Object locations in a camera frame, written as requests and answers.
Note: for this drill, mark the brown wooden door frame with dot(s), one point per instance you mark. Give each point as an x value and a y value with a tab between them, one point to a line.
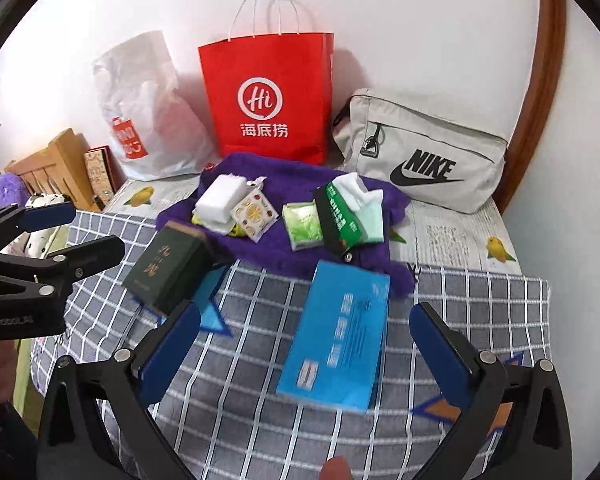
545	85

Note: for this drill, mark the purple plush toy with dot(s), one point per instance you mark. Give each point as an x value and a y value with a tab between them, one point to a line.
10	185

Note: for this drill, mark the citrus print packet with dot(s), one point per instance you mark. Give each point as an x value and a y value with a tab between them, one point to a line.
254	215

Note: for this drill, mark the purple knitted garment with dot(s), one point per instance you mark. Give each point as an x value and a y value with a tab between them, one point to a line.
280	255

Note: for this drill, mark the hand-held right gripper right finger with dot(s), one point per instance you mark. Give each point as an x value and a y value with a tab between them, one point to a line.
442	355

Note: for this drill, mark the white plastic shopping bag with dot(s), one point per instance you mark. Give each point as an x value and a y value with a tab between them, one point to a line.
145	110

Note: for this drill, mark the person's right hand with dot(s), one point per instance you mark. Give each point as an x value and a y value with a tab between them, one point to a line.
335	470

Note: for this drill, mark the lemon print bed sheet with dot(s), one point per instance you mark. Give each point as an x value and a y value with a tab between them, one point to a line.
455	240

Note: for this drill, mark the light green packet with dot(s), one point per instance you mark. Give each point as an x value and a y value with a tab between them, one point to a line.
304	225

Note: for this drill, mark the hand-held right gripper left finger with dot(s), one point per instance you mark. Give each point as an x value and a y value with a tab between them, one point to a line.
172	347

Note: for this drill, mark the wooden headboard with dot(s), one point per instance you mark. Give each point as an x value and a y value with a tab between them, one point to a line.
55	160

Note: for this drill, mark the yellow pouch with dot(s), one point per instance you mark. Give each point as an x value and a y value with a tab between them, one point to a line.
235	233

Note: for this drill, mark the grey checked cloth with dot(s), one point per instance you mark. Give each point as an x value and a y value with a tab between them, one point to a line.
260	360

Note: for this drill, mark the white floral pillow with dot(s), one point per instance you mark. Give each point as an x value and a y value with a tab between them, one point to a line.
36	200

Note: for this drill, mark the white sponge block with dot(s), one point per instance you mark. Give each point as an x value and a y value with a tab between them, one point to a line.
220	202

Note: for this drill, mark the grey sling bag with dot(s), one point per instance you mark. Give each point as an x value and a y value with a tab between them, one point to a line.
430	160

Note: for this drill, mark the blue tissue pack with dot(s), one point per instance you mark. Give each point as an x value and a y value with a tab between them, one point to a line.
335	335

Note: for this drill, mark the dark green packet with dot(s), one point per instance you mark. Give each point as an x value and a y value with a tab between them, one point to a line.
340	222

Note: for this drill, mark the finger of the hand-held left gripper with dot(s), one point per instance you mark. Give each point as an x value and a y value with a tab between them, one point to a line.
45	215
80	256

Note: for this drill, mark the red paper bag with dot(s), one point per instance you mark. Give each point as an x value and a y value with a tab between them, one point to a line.
267	105

